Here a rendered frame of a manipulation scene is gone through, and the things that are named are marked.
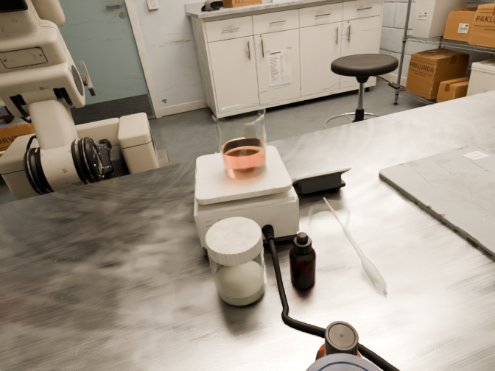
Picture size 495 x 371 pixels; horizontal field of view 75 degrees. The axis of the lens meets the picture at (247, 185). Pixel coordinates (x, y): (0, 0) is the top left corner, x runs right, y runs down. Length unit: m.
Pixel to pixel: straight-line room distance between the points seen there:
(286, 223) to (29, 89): 1.02
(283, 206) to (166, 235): 0.18
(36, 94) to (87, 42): 2.14
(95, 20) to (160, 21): 0.55
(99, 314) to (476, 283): 0.41
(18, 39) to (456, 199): 1.19
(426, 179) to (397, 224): 0.12
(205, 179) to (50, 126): 0.90
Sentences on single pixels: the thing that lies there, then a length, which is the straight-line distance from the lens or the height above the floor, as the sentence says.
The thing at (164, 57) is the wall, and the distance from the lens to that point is 3.39.
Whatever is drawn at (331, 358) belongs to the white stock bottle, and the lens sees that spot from 0.19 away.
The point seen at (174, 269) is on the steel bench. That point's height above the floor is 0.75.
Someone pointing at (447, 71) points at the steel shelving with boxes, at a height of 0.33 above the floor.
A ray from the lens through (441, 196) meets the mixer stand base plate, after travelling 0.54.
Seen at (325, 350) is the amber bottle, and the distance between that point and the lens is 0.26.
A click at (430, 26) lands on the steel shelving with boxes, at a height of 0.65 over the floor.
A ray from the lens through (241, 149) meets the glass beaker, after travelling 0.38.
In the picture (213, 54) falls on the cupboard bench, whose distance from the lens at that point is 2.85.
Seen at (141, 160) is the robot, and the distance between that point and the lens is 1.46.
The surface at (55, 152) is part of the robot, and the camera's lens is 1.23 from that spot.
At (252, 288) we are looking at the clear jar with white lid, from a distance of 0.35.
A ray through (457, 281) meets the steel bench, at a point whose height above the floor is 0.75.
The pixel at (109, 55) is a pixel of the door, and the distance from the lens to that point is 3.37.
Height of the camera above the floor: 1.05
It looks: 32 degrees down
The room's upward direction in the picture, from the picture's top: 7 degrees counter-clockwise
